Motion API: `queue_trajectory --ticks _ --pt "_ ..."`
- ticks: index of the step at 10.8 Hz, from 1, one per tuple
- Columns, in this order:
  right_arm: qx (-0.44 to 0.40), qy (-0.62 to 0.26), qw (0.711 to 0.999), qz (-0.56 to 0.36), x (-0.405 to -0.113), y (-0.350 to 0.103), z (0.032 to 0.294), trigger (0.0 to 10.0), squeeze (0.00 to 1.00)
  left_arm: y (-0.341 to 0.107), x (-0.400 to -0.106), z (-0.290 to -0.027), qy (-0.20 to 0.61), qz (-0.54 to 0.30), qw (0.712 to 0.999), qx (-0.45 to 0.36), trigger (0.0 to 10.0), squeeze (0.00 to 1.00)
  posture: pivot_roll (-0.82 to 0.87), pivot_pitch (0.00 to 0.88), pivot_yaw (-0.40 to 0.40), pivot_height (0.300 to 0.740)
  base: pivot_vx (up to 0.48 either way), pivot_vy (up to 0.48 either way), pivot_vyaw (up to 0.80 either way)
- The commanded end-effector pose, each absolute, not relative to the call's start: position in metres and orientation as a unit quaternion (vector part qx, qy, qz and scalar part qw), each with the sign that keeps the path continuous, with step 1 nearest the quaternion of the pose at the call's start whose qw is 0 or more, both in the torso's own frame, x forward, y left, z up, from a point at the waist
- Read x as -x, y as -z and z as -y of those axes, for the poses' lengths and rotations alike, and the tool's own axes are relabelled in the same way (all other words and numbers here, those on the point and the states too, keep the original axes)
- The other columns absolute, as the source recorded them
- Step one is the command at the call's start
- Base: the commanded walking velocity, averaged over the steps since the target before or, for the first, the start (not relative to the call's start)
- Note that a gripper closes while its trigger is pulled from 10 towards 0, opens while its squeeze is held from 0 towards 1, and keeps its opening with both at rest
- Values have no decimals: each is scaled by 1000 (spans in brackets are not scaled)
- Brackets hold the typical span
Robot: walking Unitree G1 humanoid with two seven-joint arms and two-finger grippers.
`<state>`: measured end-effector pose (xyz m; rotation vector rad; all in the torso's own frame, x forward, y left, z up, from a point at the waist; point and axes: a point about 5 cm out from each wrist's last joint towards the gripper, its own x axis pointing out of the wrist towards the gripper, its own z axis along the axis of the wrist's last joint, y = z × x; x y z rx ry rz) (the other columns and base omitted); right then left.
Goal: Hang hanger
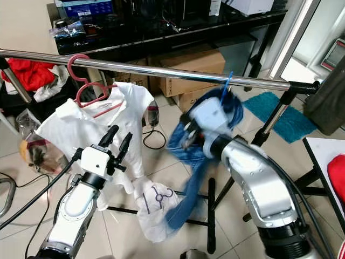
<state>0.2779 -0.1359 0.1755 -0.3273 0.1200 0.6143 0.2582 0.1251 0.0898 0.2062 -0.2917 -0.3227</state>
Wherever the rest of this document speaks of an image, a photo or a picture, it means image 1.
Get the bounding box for red T-shirt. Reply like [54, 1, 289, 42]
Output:
[328, 154, 345, 203]

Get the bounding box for white garment purple print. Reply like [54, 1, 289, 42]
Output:
[129, 175, 187, 243]

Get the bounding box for dark grey fabric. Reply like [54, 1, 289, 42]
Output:
[303, 69, 345, 135]

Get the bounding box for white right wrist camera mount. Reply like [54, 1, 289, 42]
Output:
[194, 98, 231, 135]

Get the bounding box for blue denim jeans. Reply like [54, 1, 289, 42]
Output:
[164, 86, 246, 231]

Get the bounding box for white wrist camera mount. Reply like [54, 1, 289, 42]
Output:
[194, 98, 231, 135]
[80, 146, 114, 176]

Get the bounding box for white box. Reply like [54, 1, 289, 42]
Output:
[225, 0, 275, 16]

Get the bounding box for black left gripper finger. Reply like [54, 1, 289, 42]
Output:
[98, 125, 120, 148]
[118, 133, 134, 160]

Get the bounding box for large cardboard box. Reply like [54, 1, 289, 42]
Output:
[148, 47, 227, 98]

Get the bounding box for red cloth pile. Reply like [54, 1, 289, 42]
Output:
[5, 58, 57, 92]

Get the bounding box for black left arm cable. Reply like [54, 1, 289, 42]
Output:
[0, 153, 82, 230]

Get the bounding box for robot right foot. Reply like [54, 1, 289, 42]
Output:
[181, 248, 211, 259]

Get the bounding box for clear plastic bag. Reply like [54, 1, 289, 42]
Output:
[17, 108, 75, 176]

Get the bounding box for black glossy desk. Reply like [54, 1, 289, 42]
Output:
[46, 0, 289, 92]

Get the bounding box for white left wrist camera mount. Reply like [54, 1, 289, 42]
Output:
[80, 146, 114, 176]

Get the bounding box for small printed cardboard box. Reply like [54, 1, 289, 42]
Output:
[175, 89, 216, 112]

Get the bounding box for blue printed box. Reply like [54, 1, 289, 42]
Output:
[55, 0, 118, 19]

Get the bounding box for sliding glass door frame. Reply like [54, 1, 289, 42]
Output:
[270, 0, 345, 76]

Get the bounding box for teal shaggy rug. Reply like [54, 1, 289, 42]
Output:
[241, 91, 320, 144]

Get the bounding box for blue plastic hanger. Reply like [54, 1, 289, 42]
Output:
[218, 71, 233, 104]

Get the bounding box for silver metal clothes rack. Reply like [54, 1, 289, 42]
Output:
[0, 49, 321, 254]

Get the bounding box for pink plastic hanger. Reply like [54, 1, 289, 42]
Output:
[67, 53, 125, 118]

